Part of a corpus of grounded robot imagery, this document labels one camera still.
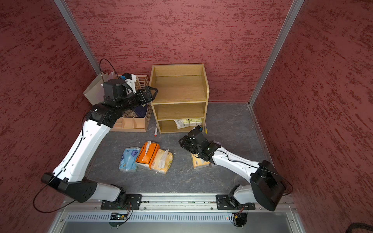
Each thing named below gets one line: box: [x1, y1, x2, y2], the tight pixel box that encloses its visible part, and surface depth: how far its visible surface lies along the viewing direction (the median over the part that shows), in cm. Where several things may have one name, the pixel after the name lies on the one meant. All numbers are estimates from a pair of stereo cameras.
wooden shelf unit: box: [149, 63, 210, 135], surface depth 91 cm
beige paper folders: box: [83, 71, 120, 106], surface depth 90 cm
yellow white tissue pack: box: [190, 152, 211, 169], surface depth 85 cm
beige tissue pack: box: [149, 149, 174, 175], surface depth 85 cm
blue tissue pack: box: [118, 147, 141, 172], surface depth 87 cm
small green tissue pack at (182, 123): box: [173, 118, 190, 130], surface depth 100 cm
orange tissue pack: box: [135, 140, 161, 170], surface depth 86 cm
